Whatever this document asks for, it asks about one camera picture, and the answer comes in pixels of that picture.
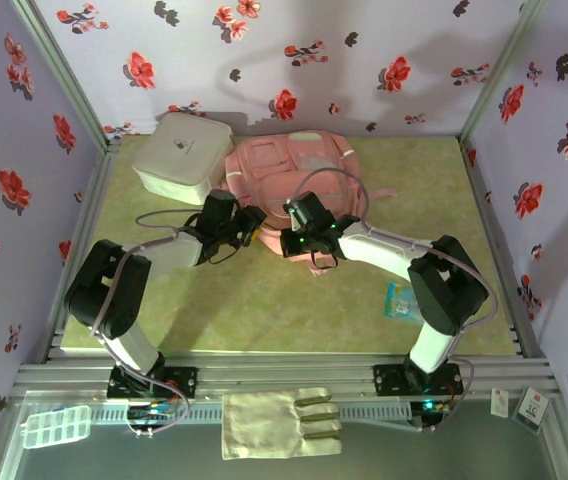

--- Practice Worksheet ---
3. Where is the pink school backpack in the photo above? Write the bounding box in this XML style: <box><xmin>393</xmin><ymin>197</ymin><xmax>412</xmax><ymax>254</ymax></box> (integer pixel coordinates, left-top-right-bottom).
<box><xmin>211</xmin><ymin>130</ymin><xmax>398</xmax><ymax>279</ymax></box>

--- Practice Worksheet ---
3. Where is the light blue tissue pack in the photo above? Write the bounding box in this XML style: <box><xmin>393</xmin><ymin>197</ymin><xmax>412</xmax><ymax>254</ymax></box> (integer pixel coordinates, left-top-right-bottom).
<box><xmin>383</xmin><ymin>282</ymin><xmax>420</xmax><ymax>321</ymax></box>

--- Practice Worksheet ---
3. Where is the small white tag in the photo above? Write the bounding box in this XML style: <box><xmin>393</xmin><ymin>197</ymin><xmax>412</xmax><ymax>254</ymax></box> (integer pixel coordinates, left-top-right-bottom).
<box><xmin>490</xmin><ymin>389</ymin><xmax>510</xmax><ymax>417</ymax></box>

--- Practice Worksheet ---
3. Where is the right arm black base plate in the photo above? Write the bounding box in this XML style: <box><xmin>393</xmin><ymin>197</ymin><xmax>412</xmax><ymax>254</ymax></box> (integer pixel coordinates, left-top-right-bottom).
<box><xmin>372</xmin><ymin>363</ymin><xmax>464</xmax><ymax>396</ymax></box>

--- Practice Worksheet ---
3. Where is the aluminium corner post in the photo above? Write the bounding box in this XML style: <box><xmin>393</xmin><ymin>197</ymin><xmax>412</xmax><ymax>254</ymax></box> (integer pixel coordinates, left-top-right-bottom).
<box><xmin>458</xmin><ymin>0</ymin><xmax>550</xmax><ymax>144</ymax></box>
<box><xmin>11</xmin><ymin>0</ymin><xmax>115</xmax><ymax>151</ymax></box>

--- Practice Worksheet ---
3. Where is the beige fabric glove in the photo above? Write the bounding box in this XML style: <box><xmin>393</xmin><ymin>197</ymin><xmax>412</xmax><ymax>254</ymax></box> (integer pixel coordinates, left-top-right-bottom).
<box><xmin>221</xmin><ymin>387</ymin><xmax>343</xmax><ymax>461</ymax></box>

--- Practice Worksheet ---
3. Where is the white plastic box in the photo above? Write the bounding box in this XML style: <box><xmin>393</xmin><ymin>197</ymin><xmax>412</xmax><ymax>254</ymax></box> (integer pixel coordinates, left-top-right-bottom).
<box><xmin>131</xmin><ymin>112</ymin><xmax>235</xmax><ymax>206</ymax></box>

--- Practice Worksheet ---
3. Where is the white card in stand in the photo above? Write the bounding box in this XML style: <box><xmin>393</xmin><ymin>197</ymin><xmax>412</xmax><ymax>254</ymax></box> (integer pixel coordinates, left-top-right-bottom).
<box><xmin>512</xmin><ymin>385</ymin><xmax>551</xmax><ymax>426</ymax></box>

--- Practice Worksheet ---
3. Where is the aluminium side frame rail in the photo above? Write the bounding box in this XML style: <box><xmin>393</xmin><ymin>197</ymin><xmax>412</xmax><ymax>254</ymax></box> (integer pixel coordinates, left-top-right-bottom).
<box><xmin>458</xmin><ymin>139</ymin><xmax>550</xmax><ymax>359</ymax></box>
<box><xmin>41</xmin><ymin>139</ymin><xmax>120</xmax><ymax>364</ymax></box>

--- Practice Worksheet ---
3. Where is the aluminium front frame rail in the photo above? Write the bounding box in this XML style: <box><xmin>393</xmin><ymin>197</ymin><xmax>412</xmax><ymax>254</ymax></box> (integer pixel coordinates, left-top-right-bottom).
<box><xmin>11</xmin><ymin>352</ymin><xmax>563</xmax><ymax>401</ymax></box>

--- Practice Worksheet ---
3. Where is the clear plastic organizer box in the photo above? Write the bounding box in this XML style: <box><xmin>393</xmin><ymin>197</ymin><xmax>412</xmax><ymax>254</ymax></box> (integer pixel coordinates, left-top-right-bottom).
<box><xmin>21</xmin><ymin>404</ymin><xmax>94</xmax><ymax>450</ymax></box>

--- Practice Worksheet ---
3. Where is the grey slotted cable duct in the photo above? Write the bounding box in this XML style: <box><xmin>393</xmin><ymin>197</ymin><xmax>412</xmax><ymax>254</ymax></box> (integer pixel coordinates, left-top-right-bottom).
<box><xmin>88</xmin><ymin>402</ymin><xmax>413</xmax><ymax>422</ymax></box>

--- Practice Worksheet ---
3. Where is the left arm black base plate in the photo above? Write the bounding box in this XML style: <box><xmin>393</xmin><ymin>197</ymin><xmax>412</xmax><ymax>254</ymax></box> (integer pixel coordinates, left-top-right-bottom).
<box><xmin>107</xmin><ymin>366</ymin><xmax>199</xmax><ymax>400</ymax></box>

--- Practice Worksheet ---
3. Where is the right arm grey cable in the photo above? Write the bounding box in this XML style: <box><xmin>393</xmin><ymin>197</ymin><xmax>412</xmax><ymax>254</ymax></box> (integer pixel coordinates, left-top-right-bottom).
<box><xmin>293</xmin><ymin>168</ymin><xmax>498</xmax><ymax>434</ymax></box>

